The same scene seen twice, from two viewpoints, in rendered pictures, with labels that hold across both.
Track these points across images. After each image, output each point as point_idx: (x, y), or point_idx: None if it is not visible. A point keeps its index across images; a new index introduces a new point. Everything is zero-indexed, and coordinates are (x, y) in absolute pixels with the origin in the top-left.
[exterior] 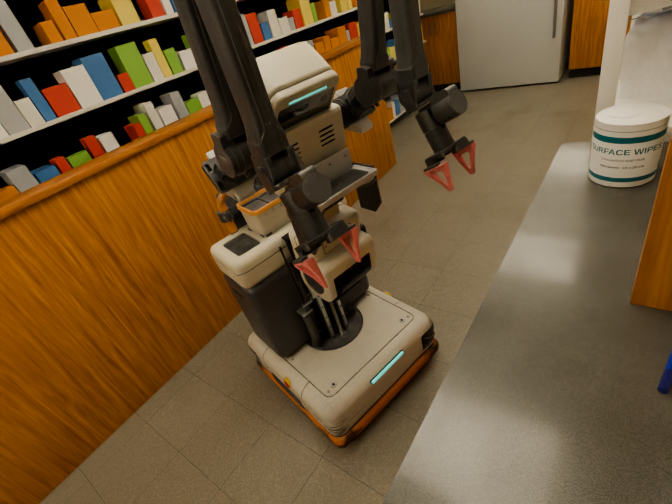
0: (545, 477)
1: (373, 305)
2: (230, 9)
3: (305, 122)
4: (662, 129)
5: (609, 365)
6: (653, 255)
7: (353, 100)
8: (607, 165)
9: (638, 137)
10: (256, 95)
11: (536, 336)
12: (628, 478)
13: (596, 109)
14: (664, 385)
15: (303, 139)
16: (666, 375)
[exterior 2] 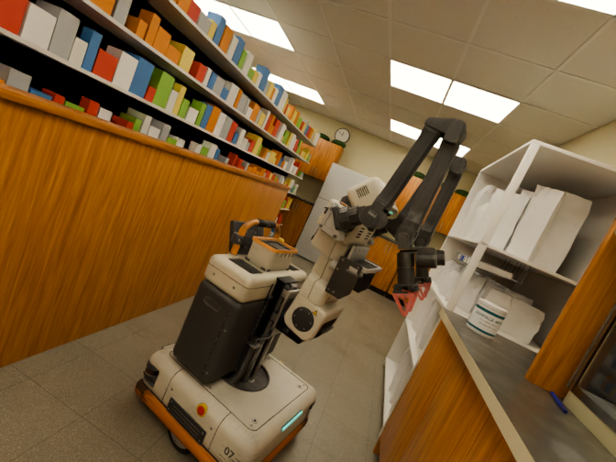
0: (558, 430)
1: (274, 368)
2: (448, 169)
3: None
4: (505, 316)
5: (541, 399)
6: (545, 357)
7: None
8: (482, 323)
9: (499, 315)
10: (431, 203)
11: (507, 379)
12: (580, 436)
13: (450, 299)
14: (566, 409)
15: (366, 229)
16: (563, 406)
